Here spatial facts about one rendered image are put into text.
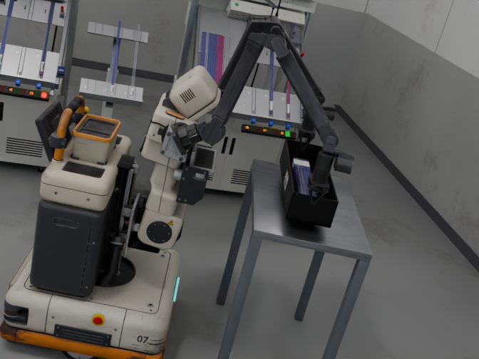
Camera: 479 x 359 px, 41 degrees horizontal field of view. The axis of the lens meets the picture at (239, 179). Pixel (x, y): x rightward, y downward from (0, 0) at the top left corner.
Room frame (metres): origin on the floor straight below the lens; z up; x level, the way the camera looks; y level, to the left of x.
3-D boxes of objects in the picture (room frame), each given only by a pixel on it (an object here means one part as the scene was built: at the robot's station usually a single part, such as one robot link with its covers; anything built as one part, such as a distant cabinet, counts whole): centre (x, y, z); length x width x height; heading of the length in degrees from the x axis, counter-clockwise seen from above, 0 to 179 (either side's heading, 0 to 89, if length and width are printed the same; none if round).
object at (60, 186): (2.34, 0.57, 0.59); 0.55 x 0.34 x 0.83; 5
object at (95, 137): (2.34, 0.60, 0.87); 0.23 x 0.15 x 0.11; 5
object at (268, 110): (4.07, 0.15, 0.65); 1.01 x 0.73 x 1.29; 16
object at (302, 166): (2.41, -0.26, 0.87); 0.51 x 0.07 x 0.03; 5
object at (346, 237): (2.41, -0.29, 0.40); 0.70 x 0.45 x 0.80; 5
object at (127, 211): (2.42, 0.32, 0.53); 0.28 x 0.27 x 0.25; 5
